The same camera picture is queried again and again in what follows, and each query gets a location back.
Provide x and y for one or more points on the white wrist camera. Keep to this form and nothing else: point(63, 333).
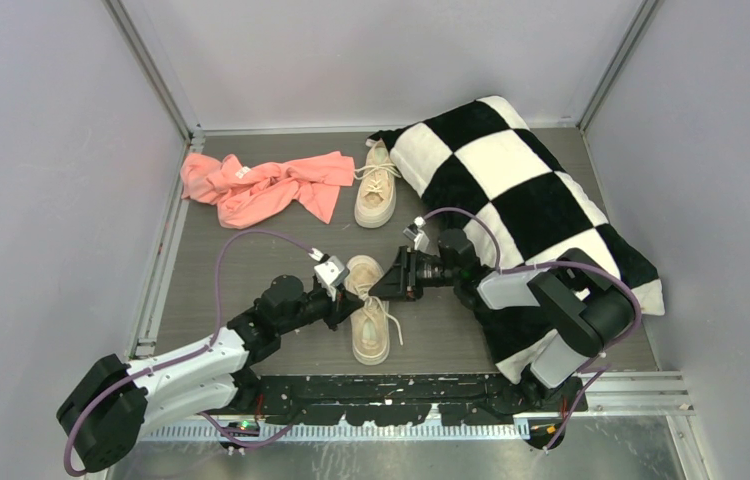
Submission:
point(415, 232)
point(330, 271)

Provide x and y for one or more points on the pink cloth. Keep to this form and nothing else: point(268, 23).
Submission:
point(246, 196)

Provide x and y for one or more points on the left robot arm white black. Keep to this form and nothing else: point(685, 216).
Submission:
point(117, 403)

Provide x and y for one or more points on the aluminium front rail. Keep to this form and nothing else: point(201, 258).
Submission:
point(614, 394)

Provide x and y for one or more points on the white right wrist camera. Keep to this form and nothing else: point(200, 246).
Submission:
point(415, 232)

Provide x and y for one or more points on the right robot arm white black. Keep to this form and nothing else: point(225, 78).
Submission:
point(542, 323)

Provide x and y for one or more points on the black white checkered pillow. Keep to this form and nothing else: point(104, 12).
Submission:
point(489, 175)

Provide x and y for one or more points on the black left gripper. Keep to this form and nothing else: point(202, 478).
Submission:
point(345, 303)

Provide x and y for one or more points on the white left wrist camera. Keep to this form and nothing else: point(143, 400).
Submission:
point(330, 271)

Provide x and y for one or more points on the beige sneaker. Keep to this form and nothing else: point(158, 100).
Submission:
point(370, 324)
point(376, 199)

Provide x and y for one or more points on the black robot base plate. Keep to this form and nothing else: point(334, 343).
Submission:
point(394, 400)

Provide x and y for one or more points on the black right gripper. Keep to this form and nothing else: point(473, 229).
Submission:
point(402, 281)

